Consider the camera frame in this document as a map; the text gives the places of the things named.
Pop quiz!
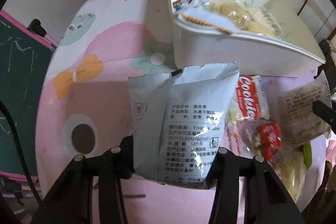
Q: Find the clear bag of biscuits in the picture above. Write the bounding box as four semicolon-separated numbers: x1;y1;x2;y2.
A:
279;72;331;147

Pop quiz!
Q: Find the yellow rice crisp bag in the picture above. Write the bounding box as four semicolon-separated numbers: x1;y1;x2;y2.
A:
272;151;306;203
209;0;255;30

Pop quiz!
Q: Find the red jujube walnut candy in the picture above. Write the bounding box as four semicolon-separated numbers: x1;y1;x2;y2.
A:
243;119;282;161

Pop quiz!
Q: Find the silver jujube snack bag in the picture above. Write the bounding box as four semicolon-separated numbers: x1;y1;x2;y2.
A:
127;63;240;189

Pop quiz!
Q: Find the brown chocolate wafer packet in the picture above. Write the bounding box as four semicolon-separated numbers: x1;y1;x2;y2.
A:
173;0;210;12

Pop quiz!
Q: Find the red white cookies pack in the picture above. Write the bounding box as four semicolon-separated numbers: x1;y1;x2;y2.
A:
226;75;270;158

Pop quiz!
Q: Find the pink cartoon tablecloth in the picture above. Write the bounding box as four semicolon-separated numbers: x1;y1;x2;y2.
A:
35;0;330;224

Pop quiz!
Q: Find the white plastic storage bin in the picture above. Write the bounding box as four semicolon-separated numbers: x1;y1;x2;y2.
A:
168;0;326;77

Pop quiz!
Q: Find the black clamp knob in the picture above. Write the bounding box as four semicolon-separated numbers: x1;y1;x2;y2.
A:
27;19;47;38

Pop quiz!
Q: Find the green chalkboard pink frame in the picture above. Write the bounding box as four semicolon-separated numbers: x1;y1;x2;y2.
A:
1;11;54;178

